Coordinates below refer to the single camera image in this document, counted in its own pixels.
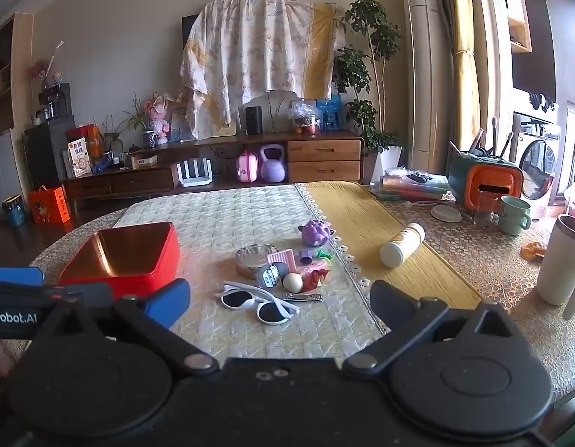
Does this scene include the stack of books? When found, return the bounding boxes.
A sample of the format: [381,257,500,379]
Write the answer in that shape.
[370,170,451,202]

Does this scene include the orchid in patterned pot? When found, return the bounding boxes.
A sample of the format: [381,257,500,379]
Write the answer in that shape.
[124,93,158,149]

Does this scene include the blue bucket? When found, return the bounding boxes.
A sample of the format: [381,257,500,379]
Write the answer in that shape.
[2,194,28,228]

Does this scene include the dark red wrapper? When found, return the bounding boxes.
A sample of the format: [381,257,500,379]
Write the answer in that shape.
[300,270,328,292]

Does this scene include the orange red gift box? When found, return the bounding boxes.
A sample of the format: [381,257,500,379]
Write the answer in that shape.
[66,124,104,159]

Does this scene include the standing air conditioner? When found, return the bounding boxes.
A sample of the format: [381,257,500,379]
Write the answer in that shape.
[399,0,449,174]

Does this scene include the small grey gadget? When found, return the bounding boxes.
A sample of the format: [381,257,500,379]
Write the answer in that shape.
[257,263,290,289]

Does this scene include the black side cabinet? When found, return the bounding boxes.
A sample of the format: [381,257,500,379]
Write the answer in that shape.
[23,116,76,189]

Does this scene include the wooden wall shelf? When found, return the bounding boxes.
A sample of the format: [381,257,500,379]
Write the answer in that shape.
[495,0,533,54]

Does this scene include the pink doll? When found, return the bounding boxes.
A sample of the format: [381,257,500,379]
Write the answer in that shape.
[145,95,174,145]

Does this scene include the yellow curtain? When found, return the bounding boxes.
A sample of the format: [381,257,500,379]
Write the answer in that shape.
[448,0,484,138]

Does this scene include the purple kettlebell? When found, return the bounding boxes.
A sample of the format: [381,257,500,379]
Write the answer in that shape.
[259,144,287,182]

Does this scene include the white lanyard strap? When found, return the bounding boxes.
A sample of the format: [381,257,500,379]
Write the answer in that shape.
[221,280,300,326]

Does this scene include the pink flowers in vase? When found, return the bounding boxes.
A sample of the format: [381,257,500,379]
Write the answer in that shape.
[29,42,64,91]

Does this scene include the tall green houseplant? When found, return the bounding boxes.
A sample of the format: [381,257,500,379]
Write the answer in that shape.
[334,0,404,154]

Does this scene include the white yellow-label bottle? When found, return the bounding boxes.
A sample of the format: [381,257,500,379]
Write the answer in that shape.
[379,222,426,269]

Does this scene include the wooden wall cabinet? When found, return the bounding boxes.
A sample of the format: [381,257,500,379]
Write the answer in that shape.
[0,13,34,217]

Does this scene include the round metal tin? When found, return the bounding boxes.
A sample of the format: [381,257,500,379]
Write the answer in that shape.
[234,244,278,280]

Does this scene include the white cereal box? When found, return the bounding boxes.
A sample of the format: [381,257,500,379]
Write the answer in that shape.
[66,137,92,178]

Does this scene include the black water dispenser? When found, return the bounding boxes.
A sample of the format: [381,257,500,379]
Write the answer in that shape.
[38,83,74,124]

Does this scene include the washing machine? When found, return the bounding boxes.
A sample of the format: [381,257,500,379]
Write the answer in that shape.
[511,112,562,206]

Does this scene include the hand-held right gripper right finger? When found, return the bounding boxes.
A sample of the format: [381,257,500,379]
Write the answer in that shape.
[343,280,516,378]

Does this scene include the clear plastic fruit bag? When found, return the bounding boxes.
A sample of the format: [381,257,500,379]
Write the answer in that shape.
[288,101,322,135]

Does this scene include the small leafy potted plant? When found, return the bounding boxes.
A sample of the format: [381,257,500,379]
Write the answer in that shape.
[98,114,125,154]

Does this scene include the purple animal toy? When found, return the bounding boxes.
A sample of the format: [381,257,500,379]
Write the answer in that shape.
[299,220,335,247]

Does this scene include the wooden tv cabinet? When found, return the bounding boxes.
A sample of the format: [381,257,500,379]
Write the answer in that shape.
[61,130,366,201]

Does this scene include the green orange knife holder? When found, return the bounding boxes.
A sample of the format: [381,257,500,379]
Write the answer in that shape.
[448,116,525,212]

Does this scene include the orange gift bag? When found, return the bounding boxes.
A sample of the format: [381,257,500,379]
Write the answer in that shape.
[27,186,71,224]

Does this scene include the pink ridged tray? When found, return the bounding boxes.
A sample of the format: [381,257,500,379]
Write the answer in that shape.
[267,250,296,273]

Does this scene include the clear drinking glass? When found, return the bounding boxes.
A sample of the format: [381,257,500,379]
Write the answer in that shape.
[473,193,500,226]

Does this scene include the pink toy suitcase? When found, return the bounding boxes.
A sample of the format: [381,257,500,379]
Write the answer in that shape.
[236,150,261,182]

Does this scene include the green mug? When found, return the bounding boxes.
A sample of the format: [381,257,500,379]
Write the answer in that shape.
[498,196,533,236]

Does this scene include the black television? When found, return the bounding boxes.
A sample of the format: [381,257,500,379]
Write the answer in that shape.
[182,15,199,52]

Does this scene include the cream quilted mat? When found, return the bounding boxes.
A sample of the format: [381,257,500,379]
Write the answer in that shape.
[113,184,391,368]

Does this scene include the white router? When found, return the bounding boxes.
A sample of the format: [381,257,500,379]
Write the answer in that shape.
[176,158,214,188]

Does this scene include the yellow woven mat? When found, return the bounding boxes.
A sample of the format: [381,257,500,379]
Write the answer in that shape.
[299,181,484,331]

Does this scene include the white plant pot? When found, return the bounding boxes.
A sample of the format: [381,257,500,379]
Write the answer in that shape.
[371,145,404,182]

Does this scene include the white tumbler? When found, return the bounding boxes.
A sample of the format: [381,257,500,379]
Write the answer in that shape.
[536,215,575,321]

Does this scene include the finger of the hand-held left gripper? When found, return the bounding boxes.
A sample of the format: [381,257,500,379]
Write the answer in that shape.
[0,283,115,312]
[0,266,46,289]

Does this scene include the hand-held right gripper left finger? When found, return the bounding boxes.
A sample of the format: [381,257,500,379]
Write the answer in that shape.
[45,278,220,378]

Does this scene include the floral draped sheet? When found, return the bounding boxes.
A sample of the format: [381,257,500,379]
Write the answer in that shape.
[180,0,346,139]

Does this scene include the black cylinder speaker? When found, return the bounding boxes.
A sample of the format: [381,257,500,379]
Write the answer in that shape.
[244,106,264,136]

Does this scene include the red metal box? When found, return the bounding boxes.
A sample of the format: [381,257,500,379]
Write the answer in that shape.
[59,222,182,299]

